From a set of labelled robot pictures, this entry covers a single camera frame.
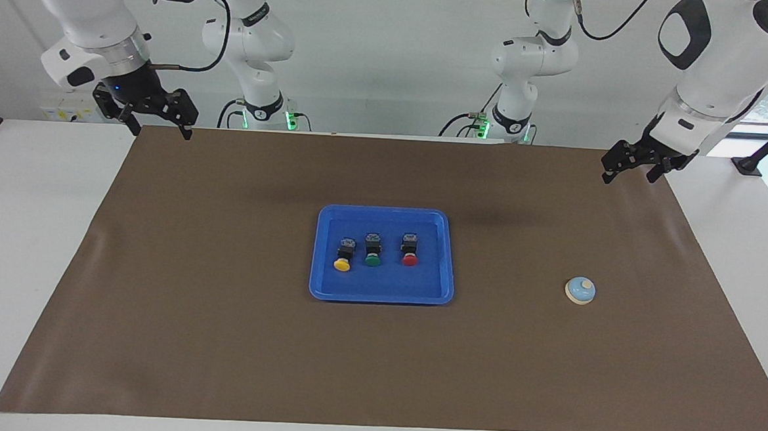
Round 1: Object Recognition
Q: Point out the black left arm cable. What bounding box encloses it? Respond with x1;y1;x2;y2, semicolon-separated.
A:
567;0;656;44

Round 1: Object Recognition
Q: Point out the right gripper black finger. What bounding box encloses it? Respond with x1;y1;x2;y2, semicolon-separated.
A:
91;86;144;137
165;88;201;142

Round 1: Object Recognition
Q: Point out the blue plastic tray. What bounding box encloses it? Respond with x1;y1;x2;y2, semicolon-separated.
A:
308;203;458;308

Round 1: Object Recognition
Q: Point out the light blue desk bell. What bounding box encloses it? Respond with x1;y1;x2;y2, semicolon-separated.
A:
564;276;597;306

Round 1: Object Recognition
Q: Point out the brown table mat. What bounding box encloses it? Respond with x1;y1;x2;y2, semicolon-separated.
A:
0;117;768;431

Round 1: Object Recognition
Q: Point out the green push button switch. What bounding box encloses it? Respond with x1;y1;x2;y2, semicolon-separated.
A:
362;232;385;268

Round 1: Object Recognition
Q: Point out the black base cable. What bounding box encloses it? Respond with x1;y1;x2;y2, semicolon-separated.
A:
217;97;246;130
438;81;503;141

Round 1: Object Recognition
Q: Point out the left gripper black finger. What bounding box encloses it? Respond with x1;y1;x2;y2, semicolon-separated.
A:
600;140;641;185
646;161;687;186

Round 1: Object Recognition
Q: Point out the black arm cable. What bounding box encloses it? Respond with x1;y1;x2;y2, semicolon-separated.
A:
148;0;233;75
567;0;656;44

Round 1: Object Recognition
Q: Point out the yellow push button switch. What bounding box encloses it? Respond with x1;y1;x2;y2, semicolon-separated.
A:
333;237;357;272

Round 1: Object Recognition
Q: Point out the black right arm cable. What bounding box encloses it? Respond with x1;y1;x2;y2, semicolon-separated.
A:
148;0;233;75

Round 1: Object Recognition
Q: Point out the red push button switch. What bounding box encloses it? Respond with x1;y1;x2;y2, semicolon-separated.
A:
400;232;421;267

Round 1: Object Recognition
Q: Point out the white wall outlet box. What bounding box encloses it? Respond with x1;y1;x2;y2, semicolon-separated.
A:
39;96;98;124

